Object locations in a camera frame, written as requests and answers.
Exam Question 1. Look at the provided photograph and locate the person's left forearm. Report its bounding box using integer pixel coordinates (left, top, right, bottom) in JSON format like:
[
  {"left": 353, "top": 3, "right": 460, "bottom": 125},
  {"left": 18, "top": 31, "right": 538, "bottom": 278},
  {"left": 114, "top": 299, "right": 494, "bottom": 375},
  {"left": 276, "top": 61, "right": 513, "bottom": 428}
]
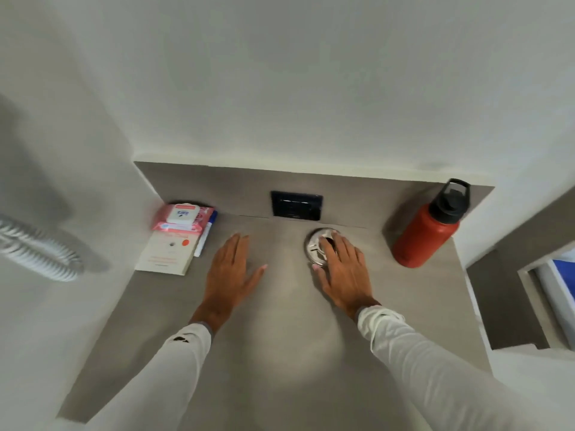
[{"left": 84, "top": 302, "right": 226, "bottom": 431}]

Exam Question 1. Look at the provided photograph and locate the white and blue pen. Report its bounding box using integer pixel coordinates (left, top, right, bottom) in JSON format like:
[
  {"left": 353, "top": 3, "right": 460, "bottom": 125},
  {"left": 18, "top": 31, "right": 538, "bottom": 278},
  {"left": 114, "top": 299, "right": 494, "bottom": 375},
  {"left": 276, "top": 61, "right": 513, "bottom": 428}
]
[{"left": 193, "top": 210, "right": 219, "bottom": 258}]

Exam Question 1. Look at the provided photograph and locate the round silver cable grommet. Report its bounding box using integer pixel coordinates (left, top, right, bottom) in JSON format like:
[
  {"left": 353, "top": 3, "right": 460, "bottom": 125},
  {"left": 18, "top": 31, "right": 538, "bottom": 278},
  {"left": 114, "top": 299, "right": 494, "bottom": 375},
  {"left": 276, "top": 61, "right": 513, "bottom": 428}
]
[{"left": 305, "top": 227, "right": 342, "bottom": 268}]

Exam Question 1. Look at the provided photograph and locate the person's left hand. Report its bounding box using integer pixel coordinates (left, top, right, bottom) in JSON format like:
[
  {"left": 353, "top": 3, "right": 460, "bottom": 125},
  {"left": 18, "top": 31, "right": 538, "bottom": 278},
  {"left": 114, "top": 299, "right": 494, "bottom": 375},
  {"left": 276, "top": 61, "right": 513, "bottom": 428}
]
[{"left": 197, "top": 233, "right": 269, "bottom": 323}]

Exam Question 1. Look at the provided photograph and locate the red bottle with black lid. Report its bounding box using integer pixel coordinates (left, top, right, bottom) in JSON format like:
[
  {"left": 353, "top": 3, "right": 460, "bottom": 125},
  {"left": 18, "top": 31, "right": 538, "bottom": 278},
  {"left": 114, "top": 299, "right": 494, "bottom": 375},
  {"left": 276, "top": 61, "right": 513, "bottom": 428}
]
[{"left": 392, "top": 178, "right": 472, "bottom": 269}]

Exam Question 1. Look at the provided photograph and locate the person's right hand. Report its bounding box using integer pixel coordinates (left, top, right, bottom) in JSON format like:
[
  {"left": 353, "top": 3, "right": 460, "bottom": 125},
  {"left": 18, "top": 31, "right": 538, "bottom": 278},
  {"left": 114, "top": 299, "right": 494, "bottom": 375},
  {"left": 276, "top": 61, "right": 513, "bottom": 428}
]
[{"left": 312, "top": 233, "right": 381, "bottom": 317}]

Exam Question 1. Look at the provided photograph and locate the white paper box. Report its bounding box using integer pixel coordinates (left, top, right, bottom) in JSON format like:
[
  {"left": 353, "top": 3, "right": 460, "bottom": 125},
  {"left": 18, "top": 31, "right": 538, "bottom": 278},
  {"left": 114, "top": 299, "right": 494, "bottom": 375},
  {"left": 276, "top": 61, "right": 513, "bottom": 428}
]
[{"left": 134, "top": 229, "right": 201, "bottom": 277}]

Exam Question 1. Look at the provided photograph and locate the white corrugated hose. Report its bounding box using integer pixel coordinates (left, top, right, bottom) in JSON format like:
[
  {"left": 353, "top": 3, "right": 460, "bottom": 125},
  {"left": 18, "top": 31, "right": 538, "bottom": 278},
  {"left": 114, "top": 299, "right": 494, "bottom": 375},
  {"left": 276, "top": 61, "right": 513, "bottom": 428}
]
[{"left": 0, "top": 213, "right": 85, "bottom": 283}]

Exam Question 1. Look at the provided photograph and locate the black wall socket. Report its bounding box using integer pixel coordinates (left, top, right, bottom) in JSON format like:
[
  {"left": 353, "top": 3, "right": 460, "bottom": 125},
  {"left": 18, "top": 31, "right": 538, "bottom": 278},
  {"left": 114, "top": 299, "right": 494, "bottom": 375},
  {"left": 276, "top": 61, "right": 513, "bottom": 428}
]
[{"left": 270, "top": 190, "right": 324, "bottom": 221}]

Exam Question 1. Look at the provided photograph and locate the white furniture frame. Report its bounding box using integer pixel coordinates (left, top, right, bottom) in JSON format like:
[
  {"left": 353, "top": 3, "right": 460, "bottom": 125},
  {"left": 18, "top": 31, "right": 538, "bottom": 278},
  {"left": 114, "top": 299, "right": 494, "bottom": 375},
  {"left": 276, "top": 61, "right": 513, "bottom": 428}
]
[{"left": 517, "top": 239, "right": 575, "bottom": 351}]

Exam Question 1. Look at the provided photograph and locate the blue cloth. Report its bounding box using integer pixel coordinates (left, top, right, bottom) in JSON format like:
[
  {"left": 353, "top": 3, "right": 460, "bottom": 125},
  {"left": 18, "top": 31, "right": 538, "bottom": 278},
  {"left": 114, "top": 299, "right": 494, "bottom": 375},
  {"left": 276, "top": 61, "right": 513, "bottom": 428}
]
[{"left": 551, "top": 259, "right": 575, "bottom": 306}]

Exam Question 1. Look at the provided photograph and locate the person's right forearm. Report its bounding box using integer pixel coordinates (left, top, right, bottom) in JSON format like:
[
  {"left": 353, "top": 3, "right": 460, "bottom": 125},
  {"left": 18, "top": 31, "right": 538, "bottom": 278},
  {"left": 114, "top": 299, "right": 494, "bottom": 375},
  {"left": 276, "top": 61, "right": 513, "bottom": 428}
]
[{"left": 355, "top": 304, "right": 555, "bottom": 431}]

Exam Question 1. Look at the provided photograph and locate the pink wet wipes packet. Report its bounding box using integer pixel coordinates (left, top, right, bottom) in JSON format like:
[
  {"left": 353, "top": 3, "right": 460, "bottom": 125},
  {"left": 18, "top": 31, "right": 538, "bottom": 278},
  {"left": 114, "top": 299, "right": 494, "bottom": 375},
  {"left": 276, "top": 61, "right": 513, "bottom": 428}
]
[{"left": 151, "top": 202, "right": 216, "bottom": 234}]

